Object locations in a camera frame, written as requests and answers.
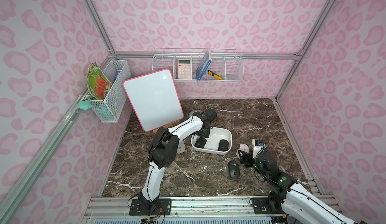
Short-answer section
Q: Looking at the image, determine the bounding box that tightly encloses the white upside-down mouse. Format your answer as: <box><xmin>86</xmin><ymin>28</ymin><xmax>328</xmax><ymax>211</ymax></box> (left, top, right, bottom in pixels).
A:
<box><xmin>236</xmin><ymin>143</ymin><xmax>249</xmax><ymax>162</ymax></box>

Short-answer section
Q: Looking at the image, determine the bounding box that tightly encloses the black ribbed mouse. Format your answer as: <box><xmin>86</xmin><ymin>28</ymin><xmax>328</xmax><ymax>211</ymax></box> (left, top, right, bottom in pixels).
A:
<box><xmin>228</xmin><ymin>161</ymin><xmax>240</xmax><ymax>179</ymax></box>

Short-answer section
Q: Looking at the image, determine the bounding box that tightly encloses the grey speckled mouse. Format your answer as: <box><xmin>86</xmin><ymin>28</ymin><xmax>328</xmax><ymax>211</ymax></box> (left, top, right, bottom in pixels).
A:
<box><xmin>177</xmin><ymin>140</ymin><xmax>186</xmax><ymax>154</ymax></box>

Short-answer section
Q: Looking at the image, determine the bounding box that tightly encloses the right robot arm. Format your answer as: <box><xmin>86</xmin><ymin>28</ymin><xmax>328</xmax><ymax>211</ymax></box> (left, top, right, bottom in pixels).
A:
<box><xmin>236</xmin><ymin>140</ymin><xmax>357</xmax><ymax>224</ymax></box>

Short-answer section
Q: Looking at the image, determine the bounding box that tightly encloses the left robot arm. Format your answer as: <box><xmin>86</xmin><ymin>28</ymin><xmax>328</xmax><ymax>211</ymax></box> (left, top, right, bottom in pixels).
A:
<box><xmin>138</xmin><ymin>108</ymin><xmax>217</xmax><ymax>210</ymax></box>

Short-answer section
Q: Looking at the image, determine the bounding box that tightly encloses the white storage box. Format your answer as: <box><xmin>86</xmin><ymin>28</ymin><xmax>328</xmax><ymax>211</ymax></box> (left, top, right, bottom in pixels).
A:
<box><xmin>191</xmin><ymin>127</ymin><xmax>232</xmax><ymax>155</ymax></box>

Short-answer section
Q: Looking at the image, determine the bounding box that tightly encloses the green alarm clock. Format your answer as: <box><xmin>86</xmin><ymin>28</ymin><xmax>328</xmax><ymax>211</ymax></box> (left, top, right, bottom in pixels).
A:
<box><xmin>188</xmin><ymin>109</ymin><xmax>203</xmax><ymax>118</ymax></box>

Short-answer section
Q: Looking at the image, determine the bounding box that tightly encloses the wooden whiteboard stand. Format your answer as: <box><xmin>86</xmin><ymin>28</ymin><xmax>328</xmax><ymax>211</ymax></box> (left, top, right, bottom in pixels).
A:
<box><xmin>153</xmin><ymin>120</ymin><xmax>181</xmax><ymax>133</ymax></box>

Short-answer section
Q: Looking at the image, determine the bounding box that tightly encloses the yellow utility knife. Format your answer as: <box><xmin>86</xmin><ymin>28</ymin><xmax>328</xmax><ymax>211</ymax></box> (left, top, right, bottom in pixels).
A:
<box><xmin>208</xmin><ymin>70</ymin><xmax>223</xmax><ymax>81</ymax></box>

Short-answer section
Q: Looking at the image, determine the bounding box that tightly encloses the blue book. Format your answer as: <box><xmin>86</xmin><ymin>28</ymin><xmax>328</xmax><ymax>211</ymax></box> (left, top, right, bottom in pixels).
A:
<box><xmin>196</xmin><ymin>50</ymin><xmax>212</xmax><ymax>80</ymax></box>

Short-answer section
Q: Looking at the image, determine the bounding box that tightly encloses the pink calculator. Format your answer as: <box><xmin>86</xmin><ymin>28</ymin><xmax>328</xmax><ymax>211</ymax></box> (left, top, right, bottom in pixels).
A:
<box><xmin>177</xmin><ymin>59</ymin><xmax>192</xmax><ymax>80</ymax></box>

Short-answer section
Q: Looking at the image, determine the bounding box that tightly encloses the pink framed whiteboard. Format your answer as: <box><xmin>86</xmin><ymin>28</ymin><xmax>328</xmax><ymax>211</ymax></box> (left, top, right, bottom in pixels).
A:
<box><xmin>123</xmin><ymin>69</ymin><xmax>184</xmax><ymax>132</ymax></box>

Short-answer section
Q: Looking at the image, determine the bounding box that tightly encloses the green red packet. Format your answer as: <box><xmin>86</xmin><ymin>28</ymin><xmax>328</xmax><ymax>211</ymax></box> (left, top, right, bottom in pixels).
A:
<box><xmin>86</xmin><ymin>63</ymin><xmax>113</xmax><ymax>101</ymax></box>

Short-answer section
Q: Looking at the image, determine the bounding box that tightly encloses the green clip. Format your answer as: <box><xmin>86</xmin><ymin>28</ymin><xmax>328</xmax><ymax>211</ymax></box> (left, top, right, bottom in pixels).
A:
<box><xmin>78</xmin><ymin>99</ymin><xmax>92</xmax><ymax>111</ymax></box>

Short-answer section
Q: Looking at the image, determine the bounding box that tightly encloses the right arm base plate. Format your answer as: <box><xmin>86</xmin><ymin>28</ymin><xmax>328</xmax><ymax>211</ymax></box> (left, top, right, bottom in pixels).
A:
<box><xmin>248</xmin><ymin>197</ymin><xmax>285</xmax><ymax>215</ymax></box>

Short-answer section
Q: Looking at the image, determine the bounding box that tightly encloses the white wire shelf back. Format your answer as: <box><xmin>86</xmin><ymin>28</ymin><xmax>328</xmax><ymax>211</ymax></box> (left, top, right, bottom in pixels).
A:
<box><xmin>152</xmin><ymin>49</ymin><xmax>244</xmax><ymax>82</ymax></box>

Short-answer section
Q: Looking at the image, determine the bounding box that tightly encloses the white wire basket left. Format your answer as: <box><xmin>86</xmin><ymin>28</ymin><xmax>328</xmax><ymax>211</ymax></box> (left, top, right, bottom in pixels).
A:
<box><xmin>89</xmin><ymin>60</ymin><xmax>132</xmax><ymax>123</ymax></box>

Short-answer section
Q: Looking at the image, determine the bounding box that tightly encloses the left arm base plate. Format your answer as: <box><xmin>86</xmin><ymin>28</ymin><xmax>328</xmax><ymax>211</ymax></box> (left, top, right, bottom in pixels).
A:
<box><xmin>128</xmin><ymin>198</ymin><xmax>172</xmax><ymax>216</ymax></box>

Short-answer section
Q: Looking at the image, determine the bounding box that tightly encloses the aluminium rail front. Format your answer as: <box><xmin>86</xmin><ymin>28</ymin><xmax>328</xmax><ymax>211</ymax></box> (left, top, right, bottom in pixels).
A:
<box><xmin>81</xmin><ymin>194</ymin><xmax>343</xmax><ymax>219</ymax></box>

